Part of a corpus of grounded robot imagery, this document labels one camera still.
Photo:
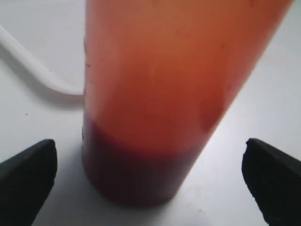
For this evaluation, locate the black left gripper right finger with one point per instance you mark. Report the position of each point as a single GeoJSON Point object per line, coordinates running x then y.
{"type": "Point", "coordinates": [274, 181]}

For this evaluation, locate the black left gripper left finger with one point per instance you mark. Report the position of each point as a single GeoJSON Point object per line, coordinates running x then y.
{"type": "Point", "coordinates": [26, 180]}

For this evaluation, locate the red sauce squeeze bottle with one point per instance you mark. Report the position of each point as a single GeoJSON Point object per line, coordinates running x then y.
{"type": "Point", "coordinates": [159, 77]}

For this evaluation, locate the white rectangular tray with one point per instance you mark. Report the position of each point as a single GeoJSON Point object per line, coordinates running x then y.
{"type": "Point", "coordinates": [35, 68]}

